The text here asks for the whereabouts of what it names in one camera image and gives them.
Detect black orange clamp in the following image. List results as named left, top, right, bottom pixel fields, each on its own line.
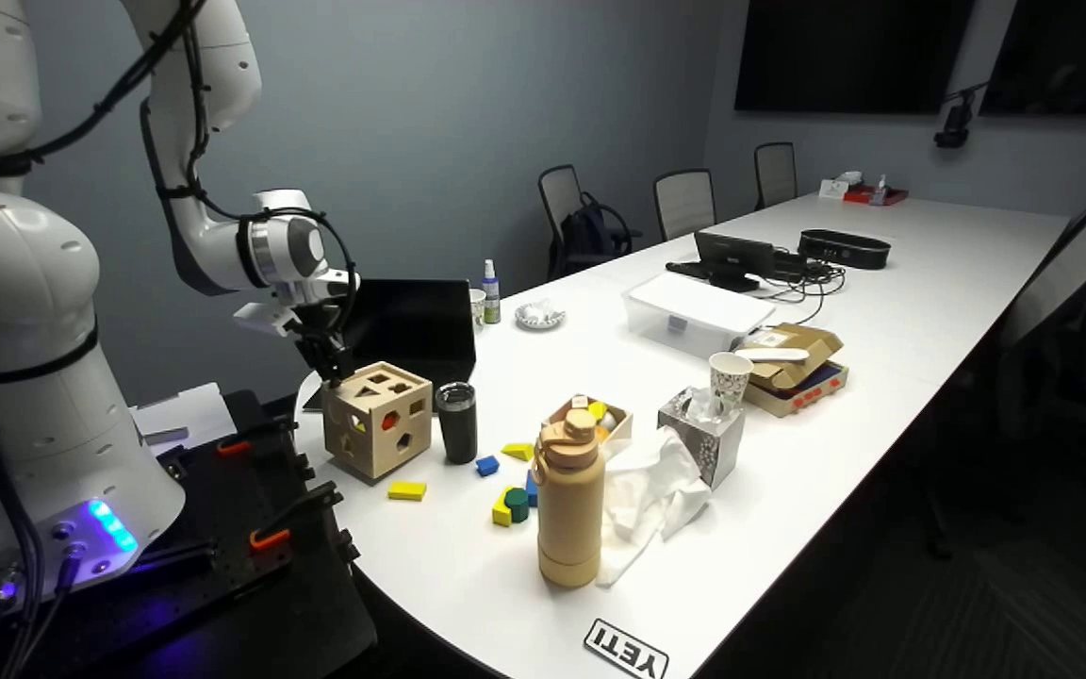
left=208, top=417, right=310, bottom=468
left=243, top=478, right=347, bottom=557

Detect white flat board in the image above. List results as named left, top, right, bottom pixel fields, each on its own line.
left=125, top=378, right=243, bottom=460

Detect white round disc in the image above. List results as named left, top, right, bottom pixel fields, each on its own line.
left=513, top=299, right=570, bottom=334

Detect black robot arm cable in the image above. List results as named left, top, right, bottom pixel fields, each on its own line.
left=0, top=0, right=213, bottom=182

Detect black tumbler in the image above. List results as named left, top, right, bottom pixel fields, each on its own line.
left=430, top=378, right=484, bottom=468

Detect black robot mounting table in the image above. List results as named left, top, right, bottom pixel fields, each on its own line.
left=0, top=388, right=384, bottom=679

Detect black desk phone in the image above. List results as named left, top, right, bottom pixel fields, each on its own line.
left=663, top=231, right=812, bottom=295

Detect black backpack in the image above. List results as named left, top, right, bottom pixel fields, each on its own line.
left=559, top=200, right=636, bottom=278

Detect black oblong case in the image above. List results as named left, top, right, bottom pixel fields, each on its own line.
left=796, top=227, right=894, bottom=273

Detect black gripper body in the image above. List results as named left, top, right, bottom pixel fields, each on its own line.
left=296, top=299, right=361, bottom=358

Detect black laptop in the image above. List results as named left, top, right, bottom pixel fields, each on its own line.
left=336, top=274, right=479, bottom=388

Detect open cardboard box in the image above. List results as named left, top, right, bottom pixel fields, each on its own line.
left=743, top=320, right=854, bottom=417

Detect white plastic container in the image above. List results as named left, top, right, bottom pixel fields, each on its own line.
left=624, top=273, right=782, bottom=354

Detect black wall camera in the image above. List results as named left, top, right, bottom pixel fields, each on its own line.
left=933, top=79, right=988, bottom=151

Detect tangled thin cables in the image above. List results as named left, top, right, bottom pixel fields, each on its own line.
left=773, top=261, right=854, bottom=327

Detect wooden shape sorter cube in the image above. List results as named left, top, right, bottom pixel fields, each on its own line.
left=322, top=358, right=439, bottom=485

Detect clear plastic bag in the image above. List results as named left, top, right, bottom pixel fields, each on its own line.
left=595, top=431, right=717, bottom=587

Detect black wall television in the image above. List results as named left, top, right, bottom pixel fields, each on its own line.
left=731, top=0, right=980, bottom=117
left=980, top=0, right=1086, bottom=124

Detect YETI sticker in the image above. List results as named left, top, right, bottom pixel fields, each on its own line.
left=580, top=616, right=675, bottom=679

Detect blue spray bottle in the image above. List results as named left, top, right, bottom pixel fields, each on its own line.
left=479, top=256, right=507, bottom=327

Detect grey white tissue box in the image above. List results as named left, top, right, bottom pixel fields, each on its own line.
left=657, top=386, right=748, bottom=489

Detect wooden tray with blocks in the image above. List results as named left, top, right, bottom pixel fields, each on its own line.
left=555, top=388, right=636, bottom=456

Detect tan water bottle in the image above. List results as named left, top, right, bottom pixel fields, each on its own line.
left=532, top=406, right=611, bottom=593

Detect red flat item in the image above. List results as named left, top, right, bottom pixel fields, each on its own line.
left=840, top=172, right=912, bottom=210

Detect white paper cup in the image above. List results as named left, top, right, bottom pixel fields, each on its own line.
left=707, top=352, right=760, bottom=411

